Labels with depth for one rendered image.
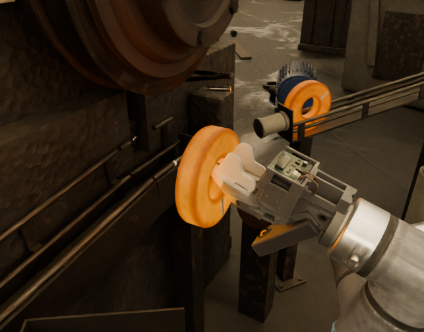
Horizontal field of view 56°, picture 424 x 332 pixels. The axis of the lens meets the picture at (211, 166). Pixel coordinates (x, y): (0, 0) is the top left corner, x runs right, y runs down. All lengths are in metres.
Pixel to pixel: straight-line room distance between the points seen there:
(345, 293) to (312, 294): 0.94
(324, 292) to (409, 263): 1.09
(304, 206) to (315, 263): 1.17
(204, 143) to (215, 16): 0.30
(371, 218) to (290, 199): 0.10
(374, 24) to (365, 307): 2.95
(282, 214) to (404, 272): 0.16
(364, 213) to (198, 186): 0.22
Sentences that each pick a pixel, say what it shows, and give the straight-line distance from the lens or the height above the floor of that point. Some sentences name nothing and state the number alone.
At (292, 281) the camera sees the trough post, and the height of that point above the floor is 0.01.
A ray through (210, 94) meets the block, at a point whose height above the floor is 0.80.
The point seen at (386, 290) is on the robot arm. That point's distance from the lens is 0.56.
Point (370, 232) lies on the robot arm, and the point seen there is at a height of 0.83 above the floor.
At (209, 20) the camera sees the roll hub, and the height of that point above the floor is 1.02.
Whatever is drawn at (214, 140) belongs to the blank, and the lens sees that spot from 0.56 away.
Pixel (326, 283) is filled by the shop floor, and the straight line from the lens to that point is 1.64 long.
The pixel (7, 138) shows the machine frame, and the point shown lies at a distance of 0.70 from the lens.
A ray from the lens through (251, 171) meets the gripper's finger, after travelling 0.59.
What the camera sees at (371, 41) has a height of 0.46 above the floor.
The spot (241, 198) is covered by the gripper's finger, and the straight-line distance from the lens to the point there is 0.55.
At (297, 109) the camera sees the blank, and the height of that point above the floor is 0.71.
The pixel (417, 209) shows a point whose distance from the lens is 1.42.
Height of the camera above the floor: 1.14
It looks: 30 degrees down
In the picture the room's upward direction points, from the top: straight up
